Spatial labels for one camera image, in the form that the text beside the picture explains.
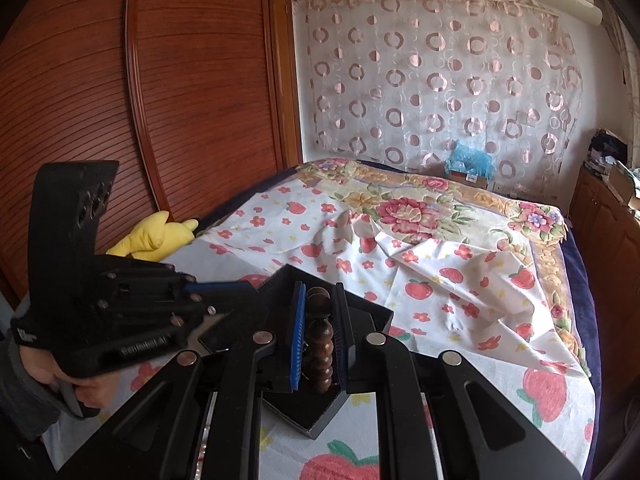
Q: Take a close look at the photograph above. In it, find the open cardboard box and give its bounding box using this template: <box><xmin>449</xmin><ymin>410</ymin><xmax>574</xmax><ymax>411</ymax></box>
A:
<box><xmin>606</xmin><ymin>159</ymin><xmax>640</xmax><ymax>207</ymax></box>

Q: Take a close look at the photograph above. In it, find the yellow plush toy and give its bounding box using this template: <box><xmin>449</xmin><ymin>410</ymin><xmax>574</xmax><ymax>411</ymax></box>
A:
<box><xmin>105</xmin><ymin>210</ymin><xmax>200</xmax><ymax>262</ymax></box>

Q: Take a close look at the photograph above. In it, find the person's left forearm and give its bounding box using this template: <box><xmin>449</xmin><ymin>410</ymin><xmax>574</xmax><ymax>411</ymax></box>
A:
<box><xmin>0</xmin><ymin>332</ymin><xmax>68</xmax><ymax>443</ymax></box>

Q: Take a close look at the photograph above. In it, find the wooden side cabinet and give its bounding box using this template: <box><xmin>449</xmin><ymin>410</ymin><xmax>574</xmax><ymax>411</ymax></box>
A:
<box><xmin>569</xmin><ymin>166</ymin><xmax>640</xmax><ymax>366</ymax></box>

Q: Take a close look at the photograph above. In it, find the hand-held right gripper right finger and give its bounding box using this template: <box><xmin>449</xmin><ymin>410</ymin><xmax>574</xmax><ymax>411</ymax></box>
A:
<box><xmin>332</xmin><ymin>282</ymin><xmax>585</xmax><ymax>480</ymax></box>

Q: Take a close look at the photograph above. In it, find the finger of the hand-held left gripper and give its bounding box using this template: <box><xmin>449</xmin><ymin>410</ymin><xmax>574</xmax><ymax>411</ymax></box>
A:
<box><xmin>182</xmin><ymin>281</ymin><xmax>258</xmax><ymax>302</ymax></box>

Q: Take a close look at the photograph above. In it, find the brown cardboard box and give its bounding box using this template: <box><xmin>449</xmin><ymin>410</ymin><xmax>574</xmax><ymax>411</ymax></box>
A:
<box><xmin>444</xmin><ymin>162</ymin><xmax>493</xmax><ymax>192</ymax></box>

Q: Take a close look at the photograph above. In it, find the person's left hand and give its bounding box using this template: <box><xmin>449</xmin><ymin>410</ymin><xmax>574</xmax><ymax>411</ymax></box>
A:
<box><xmin>19</xmin><ymin>347</ymin><xmax>108</xmax><ymax>411</ymax></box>

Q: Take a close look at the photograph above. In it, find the brown wooden bead bracelet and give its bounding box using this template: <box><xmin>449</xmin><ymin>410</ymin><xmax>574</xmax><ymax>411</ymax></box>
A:
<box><xmin>305</xmin><ymin>285</ymin><xmax>337</xmax><ymax>395</ymax></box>

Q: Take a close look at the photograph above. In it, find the pile of dark clothes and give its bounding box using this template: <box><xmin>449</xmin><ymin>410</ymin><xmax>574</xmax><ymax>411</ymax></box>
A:
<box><xmin>586</xmin><ymin>129</ymin><xmax>630</xmax><ymax>167</ymax></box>

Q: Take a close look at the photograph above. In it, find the black jewelry box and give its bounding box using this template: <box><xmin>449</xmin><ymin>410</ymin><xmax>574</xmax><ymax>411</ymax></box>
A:
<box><xmin>200</xmin><ymin>264</ymin><xmax>396</xmax><ymax>442</ymax></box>

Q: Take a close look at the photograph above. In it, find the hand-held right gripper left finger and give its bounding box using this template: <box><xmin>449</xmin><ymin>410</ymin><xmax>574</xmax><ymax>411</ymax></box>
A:
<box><xmin>55</xmin><ymin>282</ymin><xmax>307</xmax><ymax>480</ymax></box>

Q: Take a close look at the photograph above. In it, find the white strawberry print sheet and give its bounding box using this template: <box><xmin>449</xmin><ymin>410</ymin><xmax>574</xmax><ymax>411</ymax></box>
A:
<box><xmin>42</xmin><ymin>185</ymin><xmax>597</xmax><ymax>480</ymax></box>

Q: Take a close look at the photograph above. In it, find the dark blue bed sheet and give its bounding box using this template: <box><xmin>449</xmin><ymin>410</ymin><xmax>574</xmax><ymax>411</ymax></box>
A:
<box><xmin>550</xmin><ymin>207</ymin><xmax>603</xmax><ymax>480</ymax></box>

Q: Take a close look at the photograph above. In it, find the blue plastic bag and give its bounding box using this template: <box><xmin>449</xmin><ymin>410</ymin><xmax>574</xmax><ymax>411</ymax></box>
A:
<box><xmin>446</xmin><ymin>141</ymin><xmax>497</xmax><ymax>177</ymax></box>

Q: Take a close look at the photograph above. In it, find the air conditioner pipe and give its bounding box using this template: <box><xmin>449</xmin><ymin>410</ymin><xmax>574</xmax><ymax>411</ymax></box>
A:
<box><xmin>597</xmin><ymin>0</ymin><xmax>633</xmax><ymax>88</ymax></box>

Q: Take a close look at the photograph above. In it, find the floral plush blanket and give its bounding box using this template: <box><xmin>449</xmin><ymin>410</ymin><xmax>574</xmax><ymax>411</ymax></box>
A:
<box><xmin>299</xmin><ymin>157</ymin><xmax>572</xmax><ymax>361</ymax></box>

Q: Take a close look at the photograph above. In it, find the sheer circle-patterned curtain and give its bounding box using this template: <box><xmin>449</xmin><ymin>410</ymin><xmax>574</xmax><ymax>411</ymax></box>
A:
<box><xmin>291</xmin><ymin>0</ymin><xmax>587</xmax><ymax>183</ymax></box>

